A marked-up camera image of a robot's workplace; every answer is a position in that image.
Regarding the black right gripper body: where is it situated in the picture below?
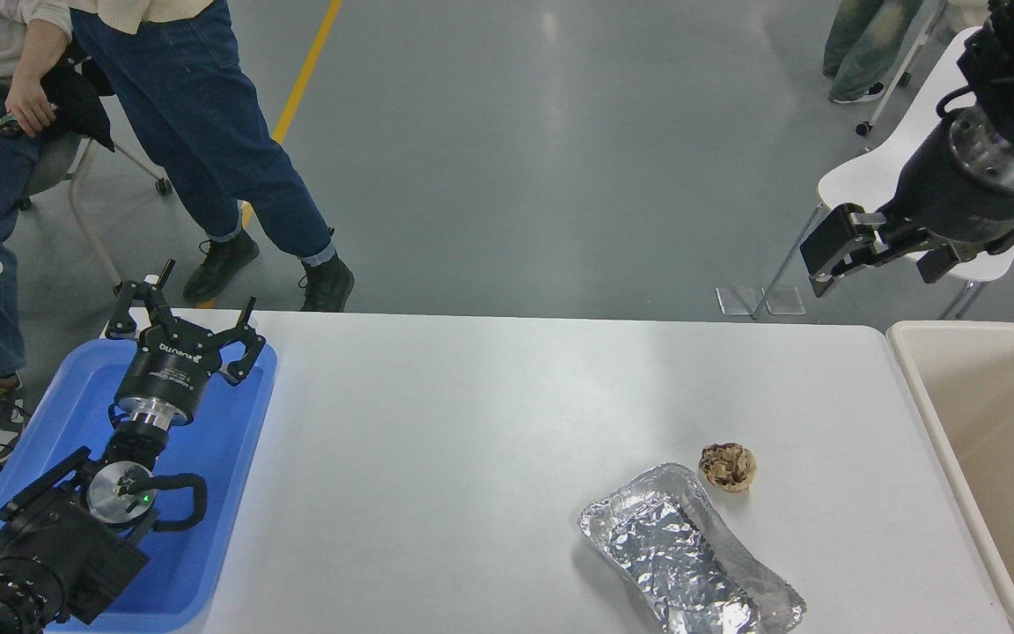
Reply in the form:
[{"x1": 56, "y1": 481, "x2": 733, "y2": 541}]
[{"x1": 878, "y1": 119, "x2": 1014, "y2": 249}]

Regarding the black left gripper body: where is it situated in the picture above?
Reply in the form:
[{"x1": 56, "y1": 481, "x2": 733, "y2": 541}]
[{"x1": 116, "y1": 322, "x2": 228, "y2": 415}]

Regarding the phone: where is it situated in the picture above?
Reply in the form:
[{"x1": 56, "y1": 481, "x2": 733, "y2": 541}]
[{"x1": 0, "y1": 106, "x2": 57, "y2": 138}]

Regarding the silver foil tray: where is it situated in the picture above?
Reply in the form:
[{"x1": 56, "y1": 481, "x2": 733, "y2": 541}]
[{"x1": 579, "y1": 463, "x2": 807, "y2": 634}]

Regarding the clear floor plate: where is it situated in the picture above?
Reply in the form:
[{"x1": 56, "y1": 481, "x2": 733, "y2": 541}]
[
  {"x1": 762, "y1": 285, "x2": 805, "y2": 316},
  {"x1": 716, "y1": 285, "x2": 760, "y2": 316}
]

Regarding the person's hand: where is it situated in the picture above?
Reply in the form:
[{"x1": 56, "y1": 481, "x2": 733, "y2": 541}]
[{"x1": 5, "y1": 75, "x2": 57, "y2": 137}]

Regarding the white plastic chair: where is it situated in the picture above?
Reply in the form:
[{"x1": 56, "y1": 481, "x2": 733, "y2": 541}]
[{"x1": 752, "y1": 26, "x2": 1014, "y2": 320}]

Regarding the blue plastic tray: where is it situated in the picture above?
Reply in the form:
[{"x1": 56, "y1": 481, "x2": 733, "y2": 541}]
[{"x1": 0, "y1": 338, "x2": 279, "y2": 633}]

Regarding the grey wheeled chair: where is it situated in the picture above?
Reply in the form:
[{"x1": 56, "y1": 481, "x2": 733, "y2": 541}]
[{"x1": 18, "y1": 132, "x2": 175, "y2": 296}]

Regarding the distant person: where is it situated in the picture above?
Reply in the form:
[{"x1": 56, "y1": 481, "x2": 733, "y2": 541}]
[{"x1": 822, "y1": 0, "x2": 923, "y2": 105}]

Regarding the large pale bin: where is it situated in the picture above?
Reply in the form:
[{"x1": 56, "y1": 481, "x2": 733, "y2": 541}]
[{"x1": 885, "y1": 321, "x2": 1014, "y2": 634}]

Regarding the standing person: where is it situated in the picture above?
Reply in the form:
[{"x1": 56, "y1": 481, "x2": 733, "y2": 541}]
[{"x1": 70, "y1": 0, "x2": 356, "y2": 313}]

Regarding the black cloth bundle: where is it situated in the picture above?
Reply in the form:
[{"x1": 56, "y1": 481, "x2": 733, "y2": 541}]
[{"x1": 39, "y1": 53, "x2": 116, "y2": 152}]

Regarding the crumpled tan paper ball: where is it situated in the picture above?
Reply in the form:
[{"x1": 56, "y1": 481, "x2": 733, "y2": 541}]
[{"x1": 699, "y1": 443, "x2": 757, "y2": 493}]

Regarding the white wheeled frame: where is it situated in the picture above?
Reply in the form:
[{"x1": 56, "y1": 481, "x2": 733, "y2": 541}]
[{"x1": 855, "y1": 0, "x2": 952, "y2": 137}]

